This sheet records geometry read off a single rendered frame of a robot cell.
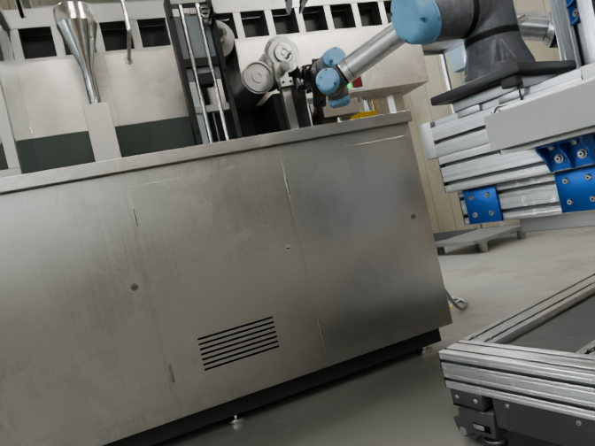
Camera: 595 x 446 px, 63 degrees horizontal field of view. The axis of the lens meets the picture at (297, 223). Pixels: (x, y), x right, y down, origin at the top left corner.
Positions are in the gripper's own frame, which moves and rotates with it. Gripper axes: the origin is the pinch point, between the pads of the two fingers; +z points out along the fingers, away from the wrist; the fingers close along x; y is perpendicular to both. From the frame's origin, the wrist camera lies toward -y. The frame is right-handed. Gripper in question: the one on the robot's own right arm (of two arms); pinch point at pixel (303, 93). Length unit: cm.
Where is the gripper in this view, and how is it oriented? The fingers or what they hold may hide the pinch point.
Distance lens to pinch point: 204.8
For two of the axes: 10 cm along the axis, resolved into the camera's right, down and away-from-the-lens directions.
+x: -9.2, 2.1, -3.3
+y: -2.2, -9.8, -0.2
